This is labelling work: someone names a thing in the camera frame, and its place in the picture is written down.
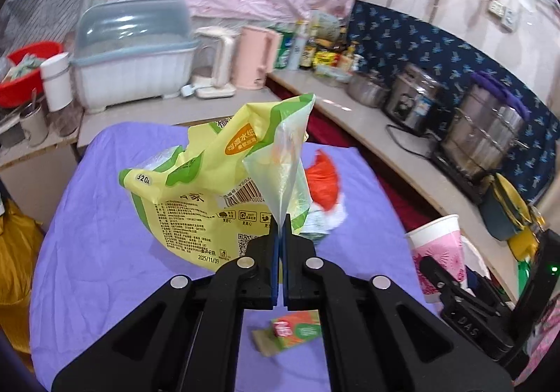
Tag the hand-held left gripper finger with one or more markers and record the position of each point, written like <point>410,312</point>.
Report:
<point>284,228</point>
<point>274,278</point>

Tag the white glass electric kettle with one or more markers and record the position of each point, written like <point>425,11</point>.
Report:
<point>218,59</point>

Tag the pink white paper cup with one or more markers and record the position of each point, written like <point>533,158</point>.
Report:
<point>437,247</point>

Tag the red plastic basin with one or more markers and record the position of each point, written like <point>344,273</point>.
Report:
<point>13,90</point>

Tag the pale green carton box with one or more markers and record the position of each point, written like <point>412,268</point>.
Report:
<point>323,24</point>

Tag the purple cloth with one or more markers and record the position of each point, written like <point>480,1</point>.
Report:
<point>503,88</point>

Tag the black induction cooker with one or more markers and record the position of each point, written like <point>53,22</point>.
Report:
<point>459,182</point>

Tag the white crumpled plastic bag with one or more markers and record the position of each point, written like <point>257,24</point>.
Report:
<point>334,215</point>

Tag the white dish drainer grey lid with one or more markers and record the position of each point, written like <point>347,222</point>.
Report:
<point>131,72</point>

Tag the mustard yellow cloth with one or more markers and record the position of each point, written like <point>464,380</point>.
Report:
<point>17,278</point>

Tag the white plug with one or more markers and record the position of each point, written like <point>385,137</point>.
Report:
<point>189,89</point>

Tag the dark red cloth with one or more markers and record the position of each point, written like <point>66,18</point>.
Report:
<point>350,134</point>

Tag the white canister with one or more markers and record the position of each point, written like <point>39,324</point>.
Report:
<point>57,81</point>

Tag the row of condiment bottles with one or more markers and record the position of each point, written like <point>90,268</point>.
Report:
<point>328,55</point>

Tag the pink electric kettle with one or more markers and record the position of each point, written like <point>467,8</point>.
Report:
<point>253,59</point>

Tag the clear food container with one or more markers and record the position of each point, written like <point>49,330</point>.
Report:
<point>332,73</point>

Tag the navy printed cloth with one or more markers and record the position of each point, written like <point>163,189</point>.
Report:
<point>415,37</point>

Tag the yellow strainer bowl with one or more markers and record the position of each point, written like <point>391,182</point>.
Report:
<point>512,195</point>

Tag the large steel steamer pot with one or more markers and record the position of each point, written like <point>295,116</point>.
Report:
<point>481,138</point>

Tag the small steel pot with lid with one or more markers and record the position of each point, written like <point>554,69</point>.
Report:
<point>365,90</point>

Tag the white power strip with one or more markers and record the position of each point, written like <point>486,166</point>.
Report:
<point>503,15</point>

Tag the steel rice cooker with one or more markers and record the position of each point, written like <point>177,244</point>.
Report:
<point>411,101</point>

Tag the metal utensil cup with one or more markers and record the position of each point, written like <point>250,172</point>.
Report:
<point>34,127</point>

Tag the yellow green plastic bag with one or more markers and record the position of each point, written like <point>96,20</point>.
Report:
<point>188,208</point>

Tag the small orange green carton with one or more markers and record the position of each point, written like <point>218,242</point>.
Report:
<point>302,330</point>

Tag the purple tablecloth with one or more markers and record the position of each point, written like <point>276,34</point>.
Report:
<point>96,243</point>

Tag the green tin can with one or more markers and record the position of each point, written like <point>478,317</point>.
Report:
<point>282,53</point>

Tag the orange plastic bag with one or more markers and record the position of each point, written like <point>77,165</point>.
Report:
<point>321,182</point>

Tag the stacked yellow teal bowls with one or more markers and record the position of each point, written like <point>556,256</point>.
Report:
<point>498,221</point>

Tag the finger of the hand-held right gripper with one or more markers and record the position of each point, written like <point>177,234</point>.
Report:
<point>485,289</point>
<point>470,322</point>

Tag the yellow saucepan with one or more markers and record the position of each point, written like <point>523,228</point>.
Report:
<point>523,243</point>

